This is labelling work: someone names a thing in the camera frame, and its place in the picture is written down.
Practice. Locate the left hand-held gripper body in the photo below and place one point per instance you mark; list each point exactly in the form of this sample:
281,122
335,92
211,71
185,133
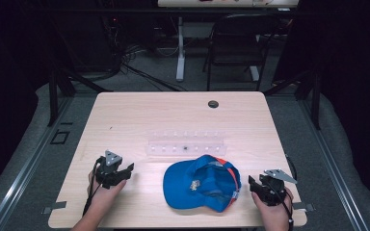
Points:
109,174

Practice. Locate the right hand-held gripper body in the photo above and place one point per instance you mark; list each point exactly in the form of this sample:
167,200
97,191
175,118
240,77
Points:
271,189

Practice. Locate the blue baseball cap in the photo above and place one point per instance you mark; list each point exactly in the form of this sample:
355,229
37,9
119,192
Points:
202,184

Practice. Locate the person's left hand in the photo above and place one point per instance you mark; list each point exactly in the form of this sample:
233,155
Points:
104,195

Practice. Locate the person's right hand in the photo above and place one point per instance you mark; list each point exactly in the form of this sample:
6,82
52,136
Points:
274,213

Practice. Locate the clear acrylic rack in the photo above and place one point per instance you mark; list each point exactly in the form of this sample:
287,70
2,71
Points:
186,144

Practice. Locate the round table grommet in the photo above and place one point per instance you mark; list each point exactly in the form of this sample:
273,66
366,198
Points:
213,104

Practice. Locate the white desk with metal legs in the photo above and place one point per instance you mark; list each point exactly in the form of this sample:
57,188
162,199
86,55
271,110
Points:
181,48

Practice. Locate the black folding chair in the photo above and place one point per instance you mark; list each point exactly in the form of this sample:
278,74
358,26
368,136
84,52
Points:
237,48

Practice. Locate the grey metal table bracket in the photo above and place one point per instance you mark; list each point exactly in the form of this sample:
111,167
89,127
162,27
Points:
303,207
54,207

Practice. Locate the black metal frame stand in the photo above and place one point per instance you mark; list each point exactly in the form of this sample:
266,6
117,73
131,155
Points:
54,96
314,99

